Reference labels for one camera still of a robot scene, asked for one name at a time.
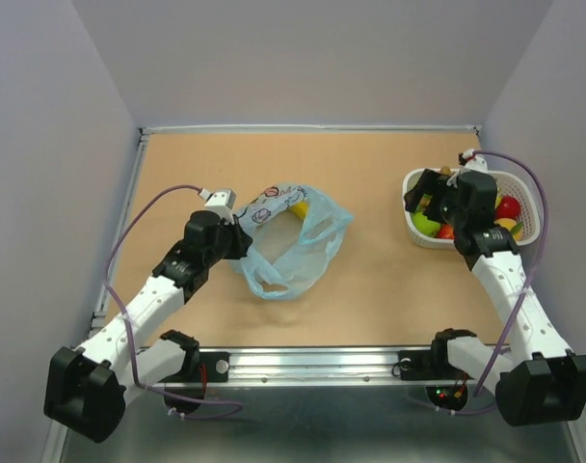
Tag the blue plastic bag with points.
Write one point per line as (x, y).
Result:
(289, 255)

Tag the yellow banana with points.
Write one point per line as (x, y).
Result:
(300, 210)

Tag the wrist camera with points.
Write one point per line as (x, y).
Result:
(471, 161)
(220, 202)

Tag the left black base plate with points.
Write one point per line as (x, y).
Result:
(203, 367)

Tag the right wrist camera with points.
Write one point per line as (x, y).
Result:
(471, 161)

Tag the orange peach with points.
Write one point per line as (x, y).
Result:
(514, 227)

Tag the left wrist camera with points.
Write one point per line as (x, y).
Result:
(220, 202)

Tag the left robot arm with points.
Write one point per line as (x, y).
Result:
(89, 387)

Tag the aluminium mounting rail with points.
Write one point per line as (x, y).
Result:
(314, 367)

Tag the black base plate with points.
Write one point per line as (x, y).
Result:
(422, 365)
(203, 367)

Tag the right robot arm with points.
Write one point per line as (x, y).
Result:
(542, 379)

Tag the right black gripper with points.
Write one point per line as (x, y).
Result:
(431, 183)

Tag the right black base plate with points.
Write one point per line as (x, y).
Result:
(422, 365)

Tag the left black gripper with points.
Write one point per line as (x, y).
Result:
(242, 239)

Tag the green apple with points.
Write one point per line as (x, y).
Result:
(424, 225)

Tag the red apple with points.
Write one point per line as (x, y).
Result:
(507, 207)

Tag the white perforated basket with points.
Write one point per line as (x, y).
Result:
(507, 184)

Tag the red orange mango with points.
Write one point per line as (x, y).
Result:
(446, 232)

